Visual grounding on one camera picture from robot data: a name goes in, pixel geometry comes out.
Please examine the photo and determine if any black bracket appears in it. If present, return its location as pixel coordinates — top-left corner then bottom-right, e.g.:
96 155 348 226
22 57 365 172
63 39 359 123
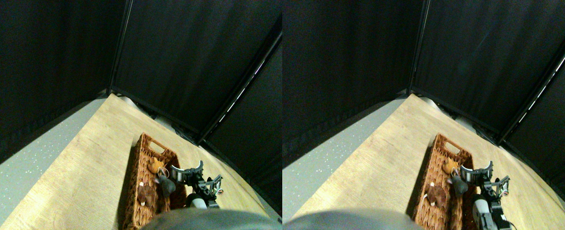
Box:
206 174 224 196

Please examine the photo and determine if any black curtain stand foot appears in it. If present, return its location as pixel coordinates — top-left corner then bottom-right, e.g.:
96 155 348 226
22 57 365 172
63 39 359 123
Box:
474 124 501 143
171 124 200 143

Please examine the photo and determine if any brown wicker basket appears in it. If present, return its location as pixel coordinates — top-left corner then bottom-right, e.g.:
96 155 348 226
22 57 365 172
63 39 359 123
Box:
412 134 477 230
122 133 187 230

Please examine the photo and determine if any black curtain stand pole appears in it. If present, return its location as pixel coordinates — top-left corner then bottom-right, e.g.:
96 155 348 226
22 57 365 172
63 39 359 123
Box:
196 29 283 144
407 0 432 96
107 0 135 96
496 10 565 144

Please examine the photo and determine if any orange plush toy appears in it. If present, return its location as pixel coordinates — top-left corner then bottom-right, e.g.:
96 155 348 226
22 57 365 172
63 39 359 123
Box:
442 158 461 175
148 157 166 174

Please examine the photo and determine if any grey plush toy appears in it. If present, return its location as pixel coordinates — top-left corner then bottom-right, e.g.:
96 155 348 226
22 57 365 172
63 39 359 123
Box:
450 174 470 196
155 174 177 197

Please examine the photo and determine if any brown plush toy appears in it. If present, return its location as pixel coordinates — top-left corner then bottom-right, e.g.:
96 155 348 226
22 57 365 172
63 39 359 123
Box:
136 183 158 208
426 184 447 208

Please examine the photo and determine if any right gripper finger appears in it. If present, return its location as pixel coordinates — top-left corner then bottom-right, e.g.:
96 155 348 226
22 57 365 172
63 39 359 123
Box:
184 161 204 176
168 165 185 184
460 165 477 185
475 161 495 176

